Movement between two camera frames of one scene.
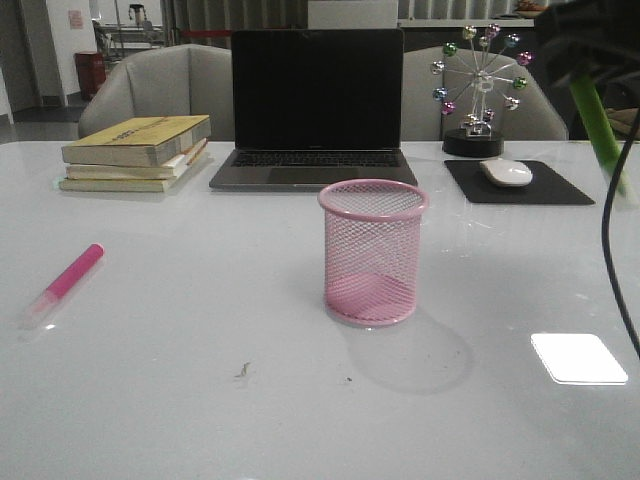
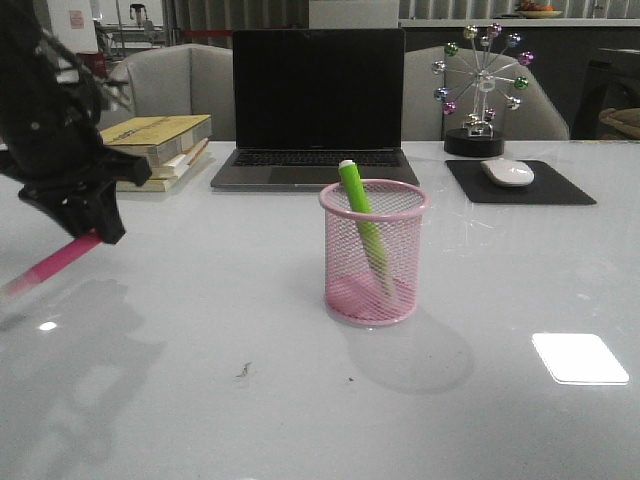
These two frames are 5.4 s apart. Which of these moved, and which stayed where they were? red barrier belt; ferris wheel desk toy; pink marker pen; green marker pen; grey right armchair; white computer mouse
Moved: pink marker pen; green marker pen
Stayed: white computer mouse; ferris wheel desk toy; red barrier belt; grey right armchair
